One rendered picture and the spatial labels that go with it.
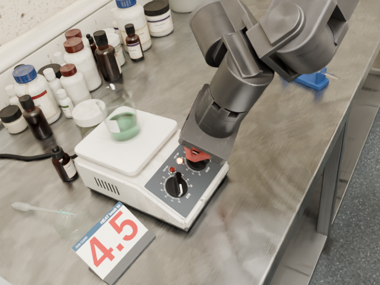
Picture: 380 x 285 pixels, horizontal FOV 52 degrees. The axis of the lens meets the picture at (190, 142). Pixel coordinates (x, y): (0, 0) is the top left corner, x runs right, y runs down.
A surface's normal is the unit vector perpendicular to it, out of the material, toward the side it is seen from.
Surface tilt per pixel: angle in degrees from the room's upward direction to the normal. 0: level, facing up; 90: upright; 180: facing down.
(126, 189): 90
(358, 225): 0
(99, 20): 90
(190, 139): 30
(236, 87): 91
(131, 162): 0
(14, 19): 90
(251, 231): 0
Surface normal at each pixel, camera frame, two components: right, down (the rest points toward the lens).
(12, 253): -0.15, -0.73
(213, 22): -0.32, -0.32
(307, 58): 0.28, 0.88
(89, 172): -0.52, 0.63
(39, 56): 0.85, 0.26
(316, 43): 0.58, 0.61
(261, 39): -0.57, -0.18
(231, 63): 0.30, -0.51
